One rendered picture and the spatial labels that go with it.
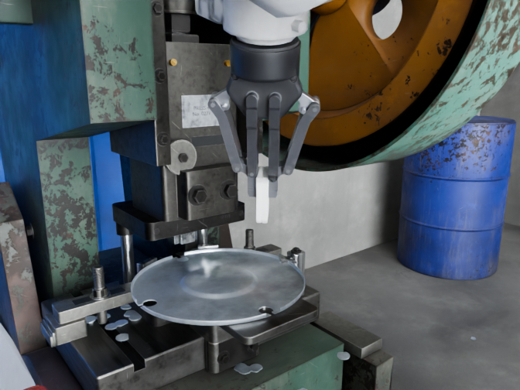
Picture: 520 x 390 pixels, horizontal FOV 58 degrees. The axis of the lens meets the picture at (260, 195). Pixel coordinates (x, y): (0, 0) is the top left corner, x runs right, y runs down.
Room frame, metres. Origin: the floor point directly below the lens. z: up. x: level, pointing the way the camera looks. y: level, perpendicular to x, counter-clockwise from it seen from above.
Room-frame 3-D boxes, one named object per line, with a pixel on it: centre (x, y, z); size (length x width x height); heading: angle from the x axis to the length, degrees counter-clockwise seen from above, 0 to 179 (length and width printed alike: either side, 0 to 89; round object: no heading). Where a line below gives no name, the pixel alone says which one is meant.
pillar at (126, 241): (0.84, 0.25, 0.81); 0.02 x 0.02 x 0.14
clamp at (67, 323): (0.74, 0.28, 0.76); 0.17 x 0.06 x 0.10; 128
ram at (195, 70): (0.81, 0.12, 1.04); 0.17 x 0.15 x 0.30; 38
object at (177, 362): (0.84, 0.15, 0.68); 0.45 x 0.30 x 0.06; 128
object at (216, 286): (0.74, 0.07, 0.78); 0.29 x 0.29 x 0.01
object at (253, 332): (0.71, 0.04, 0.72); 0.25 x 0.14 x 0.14; 38
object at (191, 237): (0.84, 0.14, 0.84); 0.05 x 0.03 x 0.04; 128
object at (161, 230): (0.85, 0.15, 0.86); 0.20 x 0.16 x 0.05; 128
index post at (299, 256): (0.85, -0.07, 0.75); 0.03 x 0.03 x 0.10; 38
